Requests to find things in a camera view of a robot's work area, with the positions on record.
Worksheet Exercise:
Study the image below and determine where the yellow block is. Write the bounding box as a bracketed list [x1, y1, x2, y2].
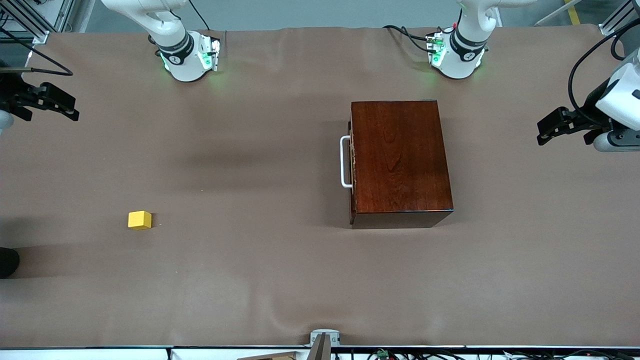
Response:
[127, 210, 153, 231]

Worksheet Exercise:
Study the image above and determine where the light wood drawer white handle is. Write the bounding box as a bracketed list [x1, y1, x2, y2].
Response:
[340, 120, 357, 225]

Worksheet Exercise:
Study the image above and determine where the dark red wooden cabinet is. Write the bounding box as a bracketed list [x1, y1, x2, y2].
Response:
[348, 100, 455, 230]

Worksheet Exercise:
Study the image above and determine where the black rounded object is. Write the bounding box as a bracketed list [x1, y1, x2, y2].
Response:
[0, 247, 21, 280]

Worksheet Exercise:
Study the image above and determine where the brown table cloth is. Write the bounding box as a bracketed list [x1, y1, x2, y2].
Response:
[0, 25, 640, 349]

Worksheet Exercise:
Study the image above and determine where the brown cardboard piece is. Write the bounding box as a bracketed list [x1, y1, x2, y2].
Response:
[237, 351, 297, 360]

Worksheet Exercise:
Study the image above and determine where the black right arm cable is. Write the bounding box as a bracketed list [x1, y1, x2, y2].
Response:
[0, 27, 74, 77]

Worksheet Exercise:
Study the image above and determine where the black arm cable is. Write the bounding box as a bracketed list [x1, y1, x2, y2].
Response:
[0, 27, 74, 77]
[567, 19, 640, 127]

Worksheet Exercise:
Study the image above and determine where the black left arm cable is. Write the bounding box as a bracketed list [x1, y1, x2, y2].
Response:
[567, 19, 640, 127]

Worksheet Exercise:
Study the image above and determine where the aluminium frame profile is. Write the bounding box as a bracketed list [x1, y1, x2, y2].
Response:
[0, 0, 77, 45]
[599, 0, 640, 38]

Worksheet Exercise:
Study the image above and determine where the black right base cable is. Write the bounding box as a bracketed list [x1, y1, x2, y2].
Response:
[187, 0, 212, 32]

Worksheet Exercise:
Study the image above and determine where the black base cable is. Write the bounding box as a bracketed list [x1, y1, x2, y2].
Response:
[382, 24, 442, 54]
[187, 0, 212, 32]

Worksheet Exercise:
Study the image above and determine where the black left base cable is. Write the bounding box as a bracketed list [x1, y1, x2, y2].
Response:
[382, 24, 442, 54]

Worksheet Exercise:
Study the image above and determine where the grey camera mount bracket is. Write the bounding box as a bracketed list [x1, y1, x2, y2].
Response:
[309, 328, 342, 360]

